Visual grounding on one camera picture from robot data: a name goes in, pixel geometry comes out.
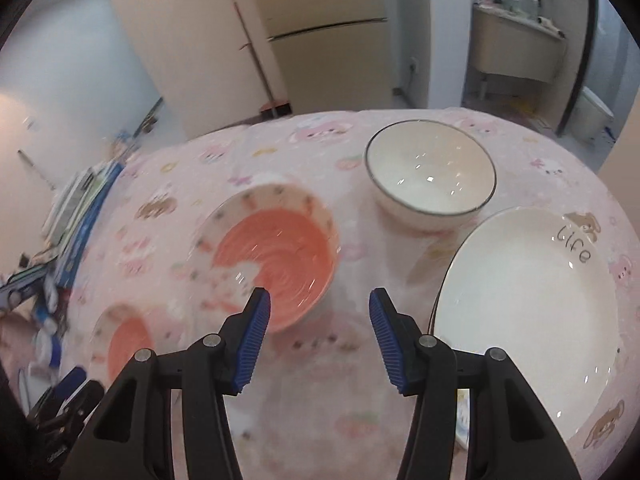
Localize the pink strawberry bowl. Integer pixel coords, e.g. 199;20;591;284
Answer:
188;182;340;333
88;304;186;388

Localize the stack of books and boxes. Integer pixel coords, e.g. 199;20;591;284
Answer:
1;159;125;360

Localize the white plate with life text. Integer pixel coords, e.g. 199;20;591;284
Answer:
434;207;618;439

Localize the pink cartoon tablecloth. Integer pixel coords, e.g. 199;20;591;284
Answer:
63;108;639;479

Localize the white bowl black rim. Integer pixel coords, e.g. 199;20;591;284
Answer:
364;119;498;232

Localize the white toilet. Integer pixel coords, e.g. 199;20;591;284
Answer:
567;87;614;143

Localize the bathroom vanity cabinet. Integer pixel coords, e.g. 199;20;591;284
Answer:
469;6;566;84

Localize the beige refrigerator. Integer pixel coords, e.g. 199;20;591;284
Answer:
111;0;393;138

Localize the red broom with wooden handle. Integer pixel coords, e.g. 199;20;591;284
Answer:
233;0;292;120

